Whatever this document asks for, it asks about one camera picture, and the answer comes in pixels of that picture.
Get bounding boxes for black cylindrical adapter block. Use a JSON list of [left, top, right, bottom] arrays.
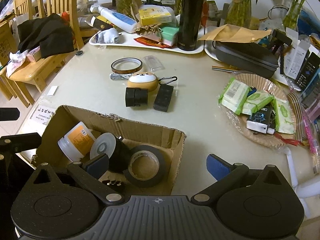
[[125, 87, 149, 107]]

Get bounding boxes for marbled grey white stick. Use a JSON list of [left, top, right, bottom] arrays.
[[110, 73, 132, 80]]

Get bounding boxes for black rectangular block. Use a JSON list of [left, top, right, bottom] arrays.
[[153, 85, 174, 112]]

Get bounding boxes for shiba dog plush pouch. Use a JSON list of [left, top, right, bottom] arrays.
[[127, 72, 159, 92]]

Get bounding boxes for amber kapton tape ring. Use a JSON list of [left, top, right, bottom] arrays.
[[111, 57, 143, 74]]

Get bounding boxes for white jar orange label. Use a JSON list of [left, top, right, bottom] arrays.
[[57, 122, 95, 161]]

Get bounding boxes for black tape roll white core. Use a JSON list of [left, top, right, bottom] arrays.
[[89, 133, 133, 173]]

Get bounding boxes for large black tape roll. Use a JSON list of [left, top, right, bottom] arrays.
[[123, 145, 168, 188]]

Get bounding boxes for woven paper plate basket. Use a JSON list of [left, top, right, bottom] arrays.
[[218, 74, 288, 149]]

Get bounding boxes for black white small box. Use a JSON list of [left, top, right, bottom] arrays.
[[246, 103, 276, 135]]

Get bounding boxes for brown cardboard box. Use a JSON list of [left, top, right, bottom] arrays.
[[31, 105, 186, 196]]

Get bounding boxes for white printed paper label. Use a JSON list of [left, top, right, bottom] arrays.
[[30, 105, 56, 125]]

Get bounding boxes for green white wipes pack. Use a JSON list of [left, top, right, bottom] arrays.
[[218, 77, 251, 115]]

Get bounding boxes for small white card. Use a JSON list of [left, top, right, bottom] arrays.
[[47, 86, 58, 97]]

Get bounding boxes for coloured striped straws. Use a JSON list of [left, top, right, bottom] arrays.
[[212, 66, 239, 73]]

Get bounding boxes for black carabiner clip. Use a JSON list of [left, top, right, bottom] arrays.
[[158, 76, 177, 85]]

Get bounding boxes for dark grey zip case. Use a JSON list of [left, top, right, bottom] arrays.
[[215, 41, 279, 79]]

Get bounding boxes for dark round button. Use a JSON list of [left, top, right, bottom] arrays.
[[76, 50, 84, 56]]

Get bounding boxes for clear plastic case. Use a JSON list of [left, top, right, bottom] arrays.
[[143, 55, 165, 73]]

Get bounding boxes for white black product box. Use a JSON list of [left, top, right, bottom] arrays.
[[284, 40, 310, 80]]

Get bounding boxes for white serving tray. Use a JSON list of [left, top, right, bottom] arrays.
[[89, 30, 204, 55]]

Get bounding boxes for rolled white blue socks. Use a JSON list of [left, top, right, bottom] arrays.
[[95, 28, 120, 44]]

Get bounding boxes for black clothing pile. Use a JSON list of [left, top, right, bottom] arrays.
[[17, 13, 74, 59]]

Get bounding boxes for brown paper envelope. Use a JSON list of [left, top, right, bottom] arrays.
[[199, 24, 272, 43]]

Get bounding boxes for red packet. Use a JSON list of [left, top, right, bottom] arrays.
[[134, 37, 171, 49]]

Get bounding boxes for black yellow box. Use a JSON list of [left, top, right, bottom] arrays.
[[90, 16, 114, 31]]

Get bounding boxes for white blue lotion bottle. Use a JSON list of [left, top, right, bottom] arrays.
[[90, 3, 137, 33]]

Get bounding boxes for green white sponge pack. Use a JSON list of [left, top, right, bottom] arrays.
[[159, 25, 179, 47]]

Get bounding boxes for wooden chair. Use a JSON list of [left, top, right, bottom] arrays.
[[1, 0, 98, 107]]

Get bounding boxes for black thermos bottle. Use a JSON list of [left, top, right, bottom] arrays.
[[177, 0, 204, 51]]

